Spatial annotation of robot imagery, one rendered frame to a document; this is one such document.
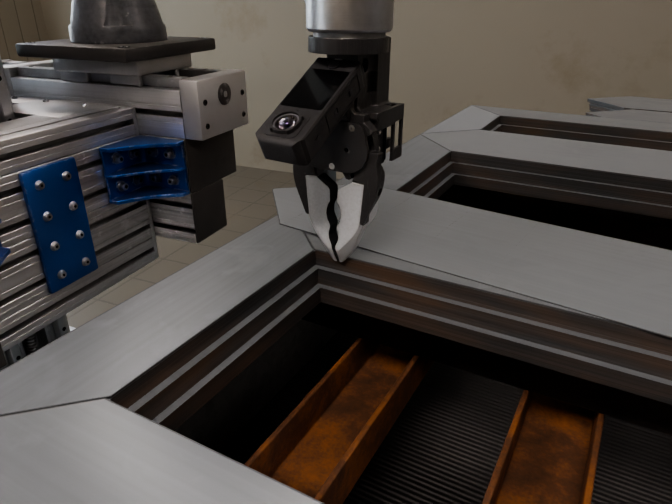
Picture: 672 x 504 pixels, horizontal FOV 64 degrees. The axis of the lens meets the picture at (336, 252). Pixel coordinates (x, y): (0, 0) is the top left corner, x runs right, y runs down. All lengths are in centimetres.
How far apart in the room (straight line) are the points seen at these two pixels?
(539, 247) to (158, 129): 60
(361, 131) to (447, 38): 277
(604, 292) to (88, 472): 43
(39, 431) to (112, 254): 57
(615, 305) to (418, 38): 285
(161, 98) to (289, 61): 272
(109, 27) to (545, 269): 72
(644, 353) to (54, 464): 43
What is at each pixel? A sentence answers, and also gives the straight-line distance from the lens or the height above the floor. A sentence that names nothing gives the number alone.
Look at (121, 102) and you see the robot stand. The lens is 96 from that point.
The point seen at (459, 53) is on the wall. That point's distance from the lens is 323.
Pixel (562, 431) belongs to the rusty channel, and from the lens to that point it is 66.
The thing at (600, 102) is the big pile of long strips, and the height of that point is 85.
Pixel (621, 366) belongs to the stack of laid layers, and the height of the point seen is 83.
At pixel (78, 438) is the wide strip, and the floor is 87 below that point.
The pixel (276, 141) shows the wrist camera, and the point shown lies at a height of 101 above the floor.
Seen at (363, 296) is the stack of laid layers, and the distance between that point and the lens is 55.
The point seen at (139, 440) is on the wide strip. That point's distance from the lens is 36.
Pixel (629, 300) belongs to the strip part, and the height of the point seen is 87.
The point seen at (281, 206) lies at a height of 87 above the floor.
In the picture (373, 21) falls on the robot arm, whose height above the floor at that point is 109.
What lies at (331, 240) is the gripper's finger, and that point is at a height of 89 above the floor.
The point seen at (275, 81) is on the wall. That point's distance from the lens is 366.
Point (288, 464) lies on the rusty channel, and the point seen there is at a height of 68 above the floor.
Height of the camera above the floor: 111
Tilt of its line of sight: 26 degrees down
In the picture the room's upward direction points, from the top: straight up
